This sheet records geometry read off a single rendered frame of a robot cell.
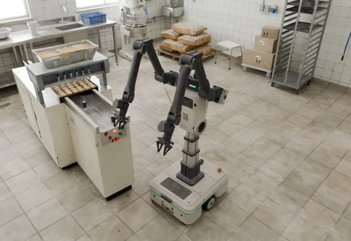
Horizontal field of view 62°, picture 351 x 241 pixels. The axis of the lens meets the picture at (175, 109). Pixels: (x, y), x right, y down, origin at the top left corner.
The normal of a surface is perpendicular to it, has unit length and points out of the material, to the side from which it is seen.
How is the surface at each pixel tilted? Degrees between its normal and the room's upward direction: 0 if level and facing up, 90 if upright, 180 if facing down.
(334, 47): 90
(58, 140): 90
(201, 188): 0
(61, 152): 90
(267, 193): 0
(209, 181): 0
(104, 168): 90
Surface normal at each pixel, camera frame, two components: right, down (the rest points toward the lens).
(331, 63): -0.71, 0.35
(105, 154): 0.62, 0.39
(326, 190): 0.00, -0.87
